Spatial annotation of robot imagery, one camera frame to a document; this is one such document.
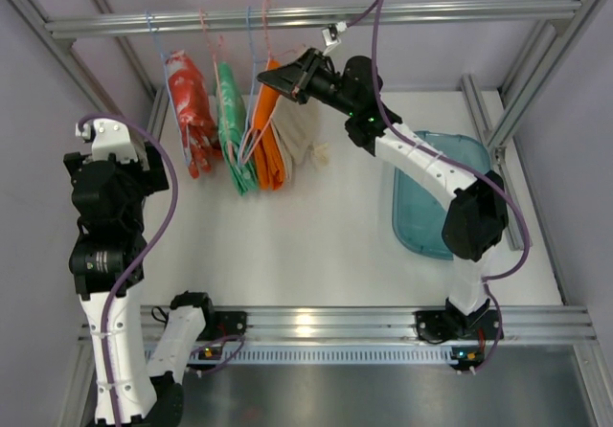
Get beige trousers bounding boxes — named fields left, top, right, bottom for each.
left=270, top=96, right=329, bottom=183

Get orange trousers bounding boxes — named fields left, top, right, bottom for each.
left=253, top=84, right=285, bottom=191

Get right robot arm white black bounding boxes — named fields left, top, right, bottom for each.
left=257, top=48, right=509, bottom=336

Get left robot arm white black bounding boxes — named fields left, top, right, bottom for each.
left=64, top=145, right=215, bottom=426

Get green patterned trousers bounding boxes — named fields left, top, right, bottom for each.
left=215, top=61, right=259, bottom=196

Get red white trousers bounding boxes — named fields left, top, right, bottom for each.
left=165, top=50, right=221, bottom=179

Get light pink hanger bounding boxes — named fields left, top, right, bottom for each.
left=198, top=9, right=238, bottom=168

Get light blue hanger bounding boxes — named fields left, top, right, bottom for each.
left=145, top=11, right=192, bottom=166

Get teal plastic bin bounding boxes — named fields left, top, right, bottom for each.
left=392, top=130, right=491, bottom=261

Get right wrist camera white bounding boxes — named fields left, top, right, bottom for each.
left=322, top=21, right=347, bottom=56

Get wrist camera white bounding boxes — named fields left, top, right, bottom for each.
left=76, top=118, right=136, bottom=163
left=322, top=21, right=347, bottom=56

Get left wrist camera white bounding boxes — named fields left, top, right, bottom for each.
left=76, top=118, right=136, bottom=163

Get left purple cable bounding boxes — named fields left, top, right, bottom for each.
left=76, top=114, right=181, bottom=427

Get aluminium hanging rail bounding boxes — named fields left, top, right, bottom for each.
left=44, top=0, right=581, bottom=39

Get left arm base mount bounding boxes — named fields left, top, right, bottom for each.
left=196, top=310, right=248, bottom=342

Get right aluminium frame post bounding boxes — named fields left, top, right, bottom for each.
left=486, top=0, right=607, bottom=153

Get aluminium frame post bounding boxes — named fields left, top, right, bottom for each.
left=486, top=0, right=607, bottom=153
left=0, top=0, right=154, bottom=160

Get left aluminium frame post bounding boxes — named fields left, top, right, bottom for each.
left=0, top=0, right=154, bottom=160

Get slotted cable duct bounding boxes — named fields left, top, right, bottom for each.
left=189, top=344, right=477, bottom=366

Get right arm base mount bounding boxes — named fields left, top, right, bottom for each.
left=415, top=309, right=499, bottom=345

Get aluminium front rail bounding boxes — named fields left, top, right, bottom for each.
left=79, top=304, right=598, bottom=345

